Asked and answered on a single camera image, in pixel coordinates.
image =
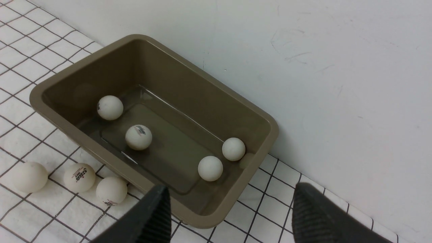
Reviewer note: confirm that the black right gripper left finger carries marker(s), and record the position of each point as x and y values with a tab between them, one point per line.
149	221

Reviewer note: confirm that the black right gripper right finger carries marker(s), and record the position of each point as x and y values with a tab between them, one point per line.
316	219

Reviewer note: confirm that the white ping-pong ball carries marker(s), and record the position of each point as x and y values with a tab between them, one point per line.
79	177
112	191
233	149
138	137
210	168
110	107
29	177

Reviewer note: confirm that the white checkered table cloth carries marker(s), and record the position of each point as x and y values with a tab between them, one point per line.
35	45

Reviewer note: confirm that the olive plastic storage bin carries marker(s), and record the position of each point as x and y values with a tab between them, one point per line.
189	113

